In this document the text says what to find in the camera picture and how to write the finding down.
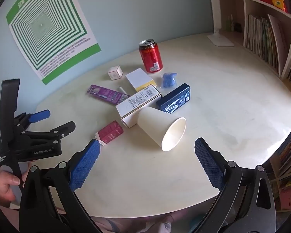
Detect pink plastic basket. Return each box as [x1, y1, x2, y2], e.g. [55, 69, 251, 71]
[279, 184, 291, 211]

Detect green striped wall poster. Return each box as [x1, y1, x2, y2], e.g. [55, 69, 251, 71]
[6, 0, 102, 85]

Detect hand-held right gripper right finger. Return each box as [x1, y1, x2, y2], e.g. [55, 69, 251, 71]
[188, 137, 277, 233]

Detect white paper cup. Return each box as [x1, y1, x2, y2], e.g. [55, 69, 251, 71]
[137, 106, 187, 152]

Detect small magenta box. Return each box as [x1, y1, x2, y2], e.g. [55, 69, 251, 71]
[95, 120, 124, 146]

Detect person's left hand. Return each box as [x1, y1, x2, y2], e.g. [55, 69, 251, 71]
[0, 161, 37, 209]

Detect small white cube box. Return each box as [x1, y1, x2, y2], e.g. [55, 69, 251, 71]
[108, 65, 123, 80]

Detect red soda can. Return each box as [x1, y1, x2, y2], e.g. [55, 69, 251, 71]
[139, 39, 163, 73]

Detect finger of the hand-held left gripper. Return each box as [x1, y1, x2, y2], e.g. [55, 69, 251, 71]
[21, 121, 76, 151]
[15, 110, 51, 130]

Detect purple packet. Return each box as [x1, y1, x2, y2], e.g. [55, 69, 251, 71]
[87, 84, 130, 106]

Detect white and yellow box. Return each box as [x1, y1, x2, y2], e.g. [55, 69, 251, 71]
[125, 68, 158, 92]

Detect blue glove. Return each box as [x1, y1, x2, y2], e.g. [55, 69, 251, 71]
[160, 71, 178, 89]

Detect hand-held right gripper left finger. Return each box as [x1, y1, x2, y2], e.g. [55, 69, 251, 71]
[19, 139, 105, 233]

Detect white desk lamp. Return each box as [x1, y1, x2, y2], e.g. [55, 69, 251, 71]
[207, 0, 235, 46]

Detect white desk shelf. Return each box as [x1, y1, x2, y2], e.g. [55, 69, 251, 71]
[207, 0, 291, 97]

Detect long white barcode box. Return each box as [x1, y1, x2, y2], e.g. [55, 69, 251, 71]
[115, 84, 162, 128]

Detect dark blue box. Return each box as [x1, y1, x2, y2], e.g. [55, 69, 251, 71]
[156, 83, 191, 115]

